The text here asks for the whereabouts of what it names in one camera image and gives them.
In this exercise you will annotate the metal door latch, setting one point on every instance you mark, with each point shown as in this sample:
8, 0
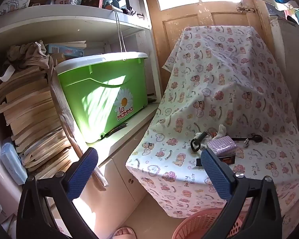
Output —
246, 10

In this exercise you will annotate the black cylinder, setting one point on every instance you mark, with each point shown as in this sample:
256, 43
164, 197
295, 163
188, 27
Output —
201, 137

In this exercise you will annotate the small white plastic piece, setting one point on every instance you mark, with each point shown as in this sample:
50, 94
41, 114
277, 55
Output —
246, 143

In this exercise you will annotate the white shelf unit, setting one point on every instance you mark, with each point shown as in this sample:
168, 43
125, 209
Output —
64, 22

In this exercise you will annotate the red white wrapper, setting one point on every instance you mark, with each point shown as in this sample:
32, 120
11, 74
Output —
211, 132

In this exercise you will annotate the black plastic spoon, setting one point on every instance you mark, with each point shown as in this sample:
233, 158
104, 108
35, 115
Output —
255, 138

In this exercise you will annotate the dark thin tool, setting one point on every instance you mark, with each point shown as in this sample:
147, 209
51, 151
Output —
117, 130

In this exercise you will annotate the pink plastic basket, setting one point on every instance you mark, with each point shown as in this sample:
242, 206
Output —
196, 225

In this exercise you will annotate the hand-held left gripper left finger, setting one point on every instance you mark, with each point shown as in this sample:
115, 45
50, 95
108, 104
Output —
83, 170

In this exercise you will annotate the pink slipper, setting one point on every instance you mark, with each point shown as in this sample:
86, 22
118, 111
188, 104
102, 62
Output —
124, 233

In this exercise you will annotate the light blue tissue pack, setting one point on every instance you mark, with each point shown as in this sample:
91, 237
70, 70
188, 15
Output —
12, 164

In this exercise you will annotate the purple checkered packet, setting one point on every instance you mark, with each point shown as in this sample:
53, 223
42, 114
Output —
221, 145

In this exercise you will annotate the green plastic bucket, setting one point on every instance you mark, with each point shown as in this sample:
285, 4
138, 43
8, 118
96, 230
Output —
94, 99

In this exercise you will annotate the white cabinet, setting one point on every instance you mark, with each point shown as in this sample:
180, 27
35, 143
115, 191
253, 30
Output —
122, 176

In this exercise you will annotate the beige crumpled cloth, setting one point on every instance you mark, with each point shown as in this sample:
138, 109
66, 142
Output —
27, 54

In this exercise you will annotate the wooden door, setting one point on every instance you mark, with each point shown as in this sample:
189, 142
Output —
179, 12

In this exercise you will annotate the small black box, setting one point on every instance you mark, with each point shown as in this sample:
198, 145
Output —
226, 159

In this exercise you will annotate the blue flat box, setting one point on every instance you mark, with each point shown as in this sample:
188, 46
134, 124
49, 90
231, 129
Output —
64, 50

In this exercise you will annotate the twisted white tissue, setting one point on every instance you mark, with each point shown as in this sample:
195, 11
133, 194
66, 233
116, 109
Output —
221, 130

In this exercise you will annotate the bear print tablecloth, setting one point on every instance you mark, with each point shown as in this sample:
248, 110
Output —
214, 79

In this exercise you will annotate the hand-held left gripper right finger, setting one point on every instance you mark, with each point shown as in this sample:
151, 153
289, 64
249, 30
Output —
215, 173

